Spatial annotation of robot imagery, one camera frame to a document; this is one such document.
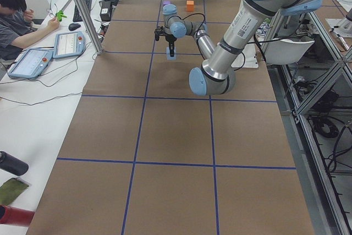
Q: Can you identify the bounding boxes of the red bottle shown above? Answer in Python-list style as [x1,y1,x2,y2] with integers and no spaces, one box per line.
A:
[1,205,35,227]

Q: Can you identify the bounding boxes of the far blue teach pendant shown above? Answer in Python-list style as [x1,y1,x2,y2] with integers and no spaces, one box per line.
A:
[53,31,85,59]

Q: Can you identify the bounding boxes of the black computer mouse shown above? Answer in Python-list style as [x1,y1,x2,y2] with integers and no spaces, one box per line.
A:
[68,23,81,31]

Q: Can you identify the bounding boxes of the brown paper table cover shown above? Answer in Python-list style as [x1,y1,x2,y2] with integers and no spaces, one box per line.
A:
[26,0,316,235]

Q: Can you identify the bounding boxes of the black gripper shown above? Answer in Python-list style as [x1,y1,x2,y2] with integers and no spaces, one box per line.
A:
[165,34,177,57]

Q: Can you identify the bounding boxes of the green plastic toy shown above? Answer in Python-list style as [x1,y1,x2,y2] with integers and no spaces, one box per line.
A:
[56,10,67,22]

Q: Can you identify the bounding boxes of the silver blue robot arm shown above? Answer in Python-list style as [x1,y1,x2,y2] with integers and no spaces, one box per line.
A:
[155,0,323,96]

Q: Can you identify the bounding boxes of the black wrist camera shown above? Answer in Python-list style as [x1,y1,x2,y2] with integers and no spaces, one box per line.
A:
[154,26,166,41]

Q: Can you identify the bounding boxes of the white plastic chair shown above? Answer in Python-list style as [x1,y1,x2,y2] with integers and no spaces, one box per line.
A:
[264,36,315,65]

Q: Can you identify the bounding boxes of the black keyboard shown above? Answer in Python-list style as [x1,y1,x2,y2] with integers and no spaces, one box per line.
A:
[73,0,93,23]

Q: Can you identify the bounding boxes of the blue teach pendant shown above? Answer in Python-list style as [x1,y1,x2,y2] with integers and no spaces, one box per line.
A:
[8,48,53,79]
[53,31,85,59]

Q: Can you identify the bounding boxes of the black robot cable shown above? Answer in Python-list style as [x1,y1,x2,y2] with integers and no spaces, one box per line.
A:
[178,13,207,35]

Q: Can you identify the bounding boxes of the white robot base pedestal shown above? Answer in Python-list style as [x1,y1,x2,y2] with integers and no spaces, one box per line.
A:
[232,44,259,68]

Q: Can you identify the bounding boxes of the aluminium side frame rail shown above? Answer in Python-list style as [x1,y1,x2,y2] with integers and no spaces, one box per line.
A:
[280,0,351,234]

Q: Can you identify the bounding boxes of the aluminium frame post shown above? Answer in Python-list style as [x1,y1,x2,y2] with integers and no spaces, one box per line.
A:
[74,0,103,55]

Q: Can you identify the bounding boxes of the green cloth pouch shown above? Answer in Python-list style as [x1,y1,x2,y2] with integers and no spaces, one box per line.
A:
[1,178,29,205]

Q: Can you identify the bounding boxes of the eyeglasses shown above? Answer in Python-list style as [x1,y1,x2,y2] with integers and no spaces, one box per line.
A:
[47,0,56,18]

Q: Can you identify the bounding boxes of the seated person in grey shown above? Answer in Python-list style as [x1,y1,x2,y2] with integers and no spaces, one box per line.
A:
[1,0,60,62]

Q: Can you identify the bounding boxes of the blue tape grid lines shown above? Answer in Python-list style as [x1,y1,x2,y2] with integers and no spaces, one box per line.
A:
[56,0,296,235]

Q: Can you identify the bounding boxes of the near blue teach pendant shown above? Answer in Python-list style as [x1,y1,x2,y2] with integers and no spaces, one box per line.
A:
[8,48,53,79]

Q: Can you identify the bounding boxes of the black water bottle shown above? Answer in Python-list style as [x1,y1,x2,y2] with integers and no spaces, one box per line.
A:
[1,151,29,176]

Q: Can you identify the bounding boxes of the light blue foam block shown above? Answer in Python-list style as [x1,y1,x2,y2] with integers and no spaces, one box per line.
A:
[166,47,177,61]

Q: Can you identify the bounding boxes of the black power adapter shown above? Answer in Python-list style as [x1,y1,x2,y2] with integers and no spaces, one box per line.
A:
[100,1,112,22]

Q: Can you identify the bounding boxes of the orange foam block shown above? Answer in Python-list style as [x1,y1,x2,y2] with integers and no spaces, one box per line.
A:
[186,0,194,12]

